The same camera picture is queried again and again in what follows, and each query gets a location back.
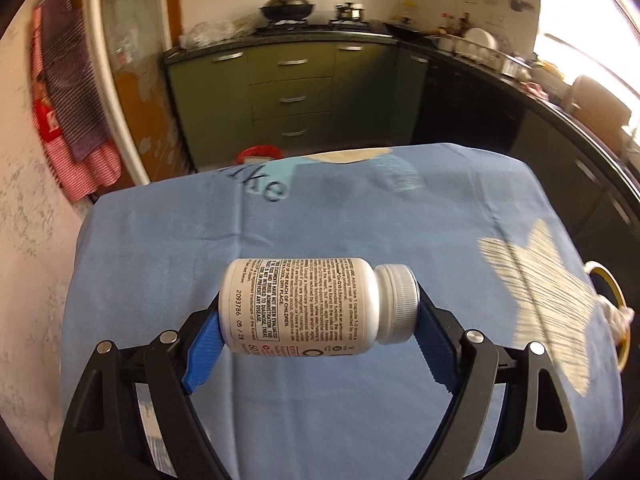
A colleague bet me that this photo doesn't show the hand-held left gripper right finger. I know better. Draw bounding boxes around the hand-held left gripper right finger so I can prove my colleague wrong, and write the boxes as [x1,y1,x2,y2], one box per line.
[412,285,586,480]

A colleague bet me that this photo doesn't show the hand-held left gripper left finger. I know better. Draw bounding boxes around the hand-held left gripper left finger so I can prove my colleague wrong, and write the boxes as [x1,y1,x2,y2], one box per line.
[54,292,226,480]

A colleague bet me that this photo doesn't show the white pill bottle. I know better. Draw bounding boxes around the white pill bottle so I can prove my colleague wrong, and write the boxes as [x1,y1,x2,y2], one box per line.
[218,257,421,358]

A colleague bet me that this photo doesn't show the black bin with yellow rim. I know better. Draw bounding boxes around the black bin with yellow rim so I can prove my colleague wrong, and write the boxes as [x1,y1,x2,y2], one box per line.
[582,260,636,373]

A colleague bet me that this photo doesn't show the blue printed tablecloth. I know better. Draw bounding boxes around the blue printed tablecloth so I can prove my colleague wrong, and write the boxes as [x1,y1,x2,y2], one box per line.
[60,144,628,480]

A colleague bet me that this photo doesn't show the red checked apron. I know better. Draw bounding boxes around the red checked apron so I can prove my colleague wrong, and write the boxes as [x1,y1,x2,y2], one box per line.
[30,5,123,201]

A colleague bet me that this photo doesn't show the red round object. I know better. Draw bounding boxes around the red round object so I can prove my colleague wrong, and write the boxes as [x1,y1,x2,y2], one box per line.
[236,144,283,163]

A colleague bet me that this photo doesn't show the wooden cutting board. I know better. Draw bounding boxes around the wooden cutting board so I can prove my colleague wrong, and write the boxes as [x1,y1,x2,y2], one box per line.
[570,74,633,131]

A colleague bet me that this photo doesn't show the white dish rack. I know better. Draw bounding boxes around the white dish rack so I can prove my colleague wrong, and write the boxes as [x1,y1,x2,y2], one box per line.
[452,27,501,63]

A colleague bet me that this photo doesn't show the purple checked apron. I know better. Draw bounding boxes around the purple checked apron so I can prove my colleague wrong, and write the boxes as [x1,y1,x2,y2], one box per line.
[37,0,108,161]

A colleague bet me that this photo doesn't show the glass sliding door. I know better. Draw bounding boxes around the glass sliding door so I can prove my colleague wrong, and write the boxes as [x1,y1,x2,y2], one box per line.
[82,0,201,186]

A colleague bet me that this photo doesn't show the kitchen base cabinets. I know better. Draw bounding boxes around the kitchen base cabinets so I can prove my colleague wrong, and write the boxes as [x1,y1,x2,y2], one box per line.
[165,40,640,271]

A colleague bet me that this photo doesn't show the black kitchen countertop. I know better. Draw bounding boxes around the black kitchen countertop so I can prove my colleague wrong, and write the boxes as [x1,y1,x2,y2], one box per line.
[164,22,640,186]

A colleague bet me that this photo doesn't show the crumpled plastic bags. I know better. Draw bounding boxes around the crumpled plastic bags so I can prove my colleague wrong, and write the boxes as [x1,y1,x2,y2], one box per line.
[179,20,258,47]

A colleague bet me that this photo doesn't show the black frying pan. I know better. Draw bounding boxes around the black frying pan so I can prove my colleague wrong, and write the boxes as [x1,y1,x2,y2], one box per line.
[387,17,431,36]

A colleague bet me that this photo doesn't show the gas stove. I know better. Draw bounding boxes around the gas stove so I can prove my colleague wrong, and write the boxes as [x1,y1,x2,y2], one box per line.
[255,19,373,31]

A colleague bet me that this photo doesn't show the black wok with lid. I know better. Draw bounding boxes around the black wok with lid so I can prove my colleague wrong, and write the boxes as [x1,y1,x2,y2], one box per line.
[259,0,317,23]

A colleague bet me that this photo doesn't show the bright window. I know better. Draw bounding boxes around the bright window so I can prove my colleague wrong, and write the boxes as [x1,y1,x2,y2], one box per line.
[532,0,640,126]

